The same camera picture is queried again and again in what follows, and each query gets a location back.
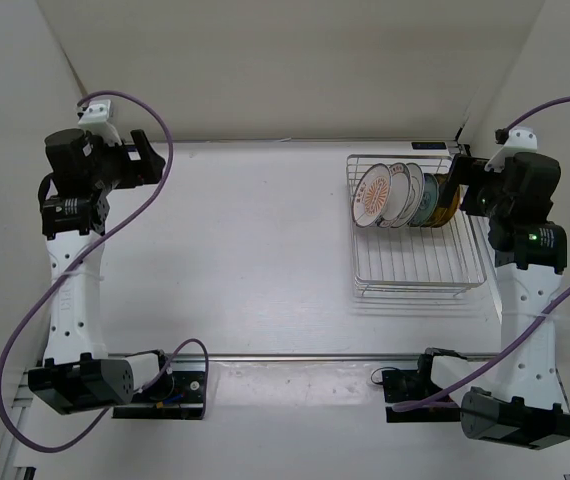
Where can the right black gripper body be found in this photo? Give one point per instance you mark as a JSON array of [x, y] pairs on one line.
[[486, 196]]

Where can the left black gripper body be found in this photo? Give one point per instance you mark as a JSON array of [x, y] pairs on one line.
[[113, 169]]

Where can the white plate teal line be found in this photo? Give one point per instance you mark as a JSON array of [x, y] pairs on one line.
[[416, 192]]

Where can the dark blue rim plate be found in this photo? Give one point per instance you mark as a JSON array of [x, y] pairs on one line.
[[398, 195]]

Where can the orange sunburst white plate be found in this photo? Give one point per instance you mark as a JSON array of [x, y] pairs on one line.
[[371, 195]]

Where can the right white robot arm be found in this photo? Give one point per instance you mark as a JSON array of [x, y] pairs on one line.
[[514, 399]]

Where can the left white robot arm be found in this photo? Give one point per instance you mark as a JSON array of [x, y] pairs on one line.
[[77, 373]]

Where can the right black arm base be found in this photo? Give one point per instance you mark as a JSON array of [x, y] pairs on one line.
[[406, 385]]

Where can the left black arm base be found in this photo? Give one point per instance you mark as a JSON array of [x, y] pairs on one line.
[[181, 394]]

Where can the yellow patterned plate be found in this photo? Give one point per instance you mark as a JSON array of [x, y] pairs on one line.
[[451, 209], [436, 215]]

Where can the light blue patterned plate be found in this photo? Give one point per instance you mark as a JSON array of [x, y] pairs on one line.
[[428, 203]]

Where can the dark blue label sticker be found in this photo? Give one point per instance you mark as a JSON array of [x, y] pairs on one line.
[[425, 145]]

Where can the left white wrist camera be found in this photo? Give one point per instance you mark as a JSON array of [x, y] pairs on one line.
[[97, 118]]

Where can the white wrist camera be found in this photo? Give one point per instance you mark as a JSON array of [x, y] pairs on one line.
[[97, 118], [511, 141]]

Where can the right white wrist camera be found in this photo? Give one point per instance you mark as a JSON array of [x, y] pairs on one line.
[[511, 141]]

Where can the metal wire dish rack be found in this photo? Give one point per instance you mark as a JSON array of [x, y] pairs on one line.
[[444, 260]]

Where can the aluminium table rail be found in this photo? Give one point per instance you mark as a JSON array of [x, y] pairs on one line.
[[313, 358]]

